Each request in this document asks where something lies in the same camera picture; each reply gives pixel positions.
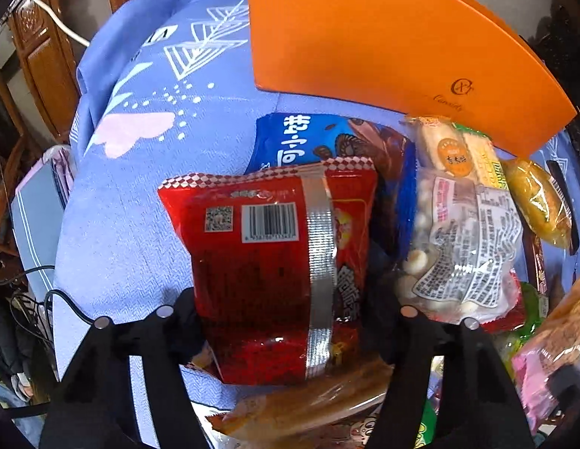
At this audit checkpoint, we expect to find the green snack packet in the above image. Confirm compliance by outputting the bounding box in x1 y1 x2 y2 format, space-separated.
502 283 549 354

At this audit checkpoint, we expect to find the green yellow cracker packet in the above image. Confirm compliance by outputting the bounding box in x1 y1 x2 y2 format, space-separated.
451 122 510 192

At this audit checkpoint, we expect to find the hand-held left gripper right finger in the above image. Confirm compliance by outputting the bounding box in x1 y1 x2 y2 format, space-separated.
364 281 536 449

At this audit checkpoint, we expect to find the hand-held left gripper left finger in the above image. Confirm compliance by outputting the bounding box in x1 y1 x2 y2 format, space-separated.
39 287 212 449

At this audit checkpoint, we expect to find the yellow bread packet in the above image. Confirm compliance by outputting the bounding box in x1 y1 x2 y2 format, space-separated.
500 158 574 248

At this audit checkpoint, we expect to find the pink snack packet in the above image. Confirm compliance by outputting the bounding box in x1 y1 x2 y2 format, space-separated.
512 330 580 437

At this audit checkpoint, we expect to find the blue printed tablecloth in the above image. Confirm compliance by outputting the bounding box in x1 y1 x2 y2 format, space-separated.
52 0 580 449

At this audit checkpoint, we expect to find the rice cracker packet orange label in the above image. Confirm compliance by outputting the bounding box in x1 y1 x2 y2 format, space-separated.
402 116 480 183

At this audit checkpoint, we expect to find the black cable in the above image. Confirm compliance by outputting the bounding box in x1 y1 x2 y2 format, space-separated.
0 264 96 330

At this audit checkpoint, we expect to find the long brown snack packet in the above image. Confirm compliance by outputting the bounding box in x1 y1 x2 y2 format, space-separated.
210 359 394 441

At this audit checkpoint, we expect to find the brown wrapper bar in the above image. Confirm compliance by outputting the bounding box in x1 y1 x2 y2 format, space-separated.
524 231 549 296

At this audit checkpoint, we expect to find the tan snack packet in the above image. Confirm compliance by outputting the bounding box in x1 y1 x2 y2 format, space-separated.
535 275 580 354

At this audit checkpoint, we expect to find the cartoon printed snack packet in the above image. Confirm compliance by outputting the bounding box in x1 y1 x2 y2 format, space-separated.
313 409 382 449

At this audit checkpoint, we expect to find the clear bag of white balls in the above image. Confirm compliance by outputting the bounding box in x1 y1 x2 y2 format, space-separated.
394 166 527 333

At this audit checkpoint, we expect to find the light blue box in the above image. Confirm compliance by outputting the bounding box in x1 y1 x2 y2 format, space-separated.
9 145 76 302

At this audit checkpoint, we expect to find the red snack bag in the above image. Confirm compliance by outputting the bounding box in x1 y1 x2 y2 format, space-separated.
157 156 379 387

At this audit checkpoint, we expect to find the blue cookie bag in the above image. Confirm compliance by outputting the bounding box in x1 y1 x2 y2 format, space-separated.
245 113 419 263

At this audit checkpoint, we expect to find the white cable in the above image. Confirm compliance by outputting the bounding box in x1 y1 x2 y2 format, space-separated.
24 0 90 48

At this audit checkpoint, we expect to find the orange paper gift bag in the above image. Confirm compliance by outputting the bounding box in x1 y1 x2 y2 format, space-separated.
246 0 578 159

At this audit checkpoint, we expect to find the dark brown flat bar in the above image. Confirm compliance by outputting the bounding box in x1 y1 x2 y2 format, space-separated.
545 159 580 256

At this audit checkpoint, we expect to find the carved wooden cabinet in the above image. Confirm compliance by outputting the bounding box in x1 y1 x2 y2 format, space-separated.
6 0 85 143

